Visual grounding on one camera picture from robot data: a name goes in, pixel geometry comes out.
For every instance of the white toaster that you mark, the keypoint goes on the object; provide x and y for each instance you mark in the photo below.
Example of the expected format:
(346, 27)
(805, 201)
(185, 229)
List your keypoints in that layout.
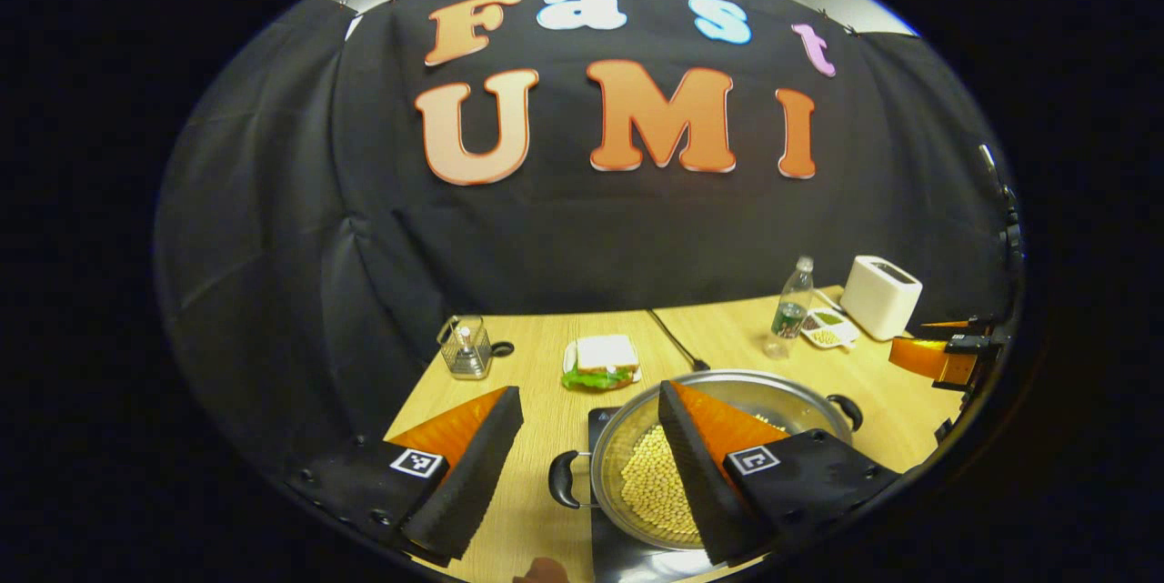
(880, 296)

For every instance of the black stand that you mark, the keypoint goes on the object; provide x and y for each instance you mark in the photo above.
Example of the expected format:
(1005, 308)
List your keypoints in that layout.
(1008, 201)

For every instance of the clear plastic water bottle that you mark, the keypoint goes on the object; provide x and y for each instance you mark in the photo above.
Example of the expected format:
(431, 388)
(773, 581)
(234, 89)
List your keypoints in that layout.
(791, 310)

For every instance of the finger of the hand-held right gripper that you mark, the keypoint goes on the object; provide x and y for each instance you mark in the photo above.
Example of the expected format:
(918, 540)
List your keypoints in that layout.
(950, 326)
(923, 357)

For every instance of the black induction cooktop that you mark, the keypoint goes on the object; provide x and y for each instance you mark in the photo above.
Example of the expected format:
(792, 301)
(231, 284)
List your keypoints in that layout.
(618, 565)

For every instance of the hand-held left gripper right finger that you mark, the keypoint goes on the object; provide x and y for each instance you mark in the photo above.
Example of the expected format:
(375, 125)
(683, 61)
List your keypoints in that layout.
(700, 483)

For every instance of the stainless steel pot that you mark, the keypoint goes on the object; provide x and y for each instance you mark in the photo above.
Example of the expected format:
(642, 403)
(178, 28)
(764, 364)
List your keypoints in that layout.
(805, 403)

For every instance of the black backdrop cloth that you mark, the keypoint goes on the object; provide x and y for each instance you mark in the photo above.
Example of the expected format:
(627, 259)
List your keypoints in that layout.
(591, 237)

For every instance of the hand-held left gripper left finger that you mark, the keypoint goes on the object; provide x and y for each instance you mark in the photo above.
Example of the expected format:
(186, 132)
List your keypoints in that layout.
(473, 474)

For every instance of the pile of soybeans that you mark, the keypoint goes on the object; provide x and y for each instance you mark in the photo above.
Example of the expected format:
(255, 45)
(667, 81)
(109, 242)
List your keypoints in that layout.
(650, 483)

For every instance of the sandwich on white plate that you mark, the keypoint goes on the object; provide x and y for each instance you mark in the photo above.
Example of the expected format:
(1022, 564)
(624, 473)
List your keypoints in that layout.
(602, 360)

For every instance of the white divided bean tray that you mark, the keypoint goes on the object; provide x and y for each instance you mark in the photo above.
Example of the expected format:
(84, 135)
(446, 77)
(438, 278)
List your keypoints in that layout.
(827, 328)

